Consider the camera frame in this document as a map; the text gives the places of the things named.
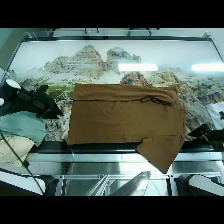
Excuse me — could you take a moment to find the brown T-shirt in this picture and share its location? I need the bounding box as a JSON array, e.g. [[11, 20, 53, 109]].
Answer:
[[66, 82, 188, 175]]

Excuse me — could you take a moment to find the green garment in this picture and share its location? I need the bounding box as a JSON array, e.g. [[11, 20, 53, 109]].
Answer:
[[0, 110, 48, 147]]

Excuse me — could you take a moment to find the cream garment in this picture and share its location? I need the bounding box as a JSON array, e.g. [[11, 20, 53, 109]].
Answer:
[[0, 135, 36, 168]]

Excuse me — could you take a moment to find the black cable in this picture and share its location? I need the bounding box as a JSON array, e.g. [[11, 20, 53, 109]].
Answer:
[[0, 129, 46, 196]]

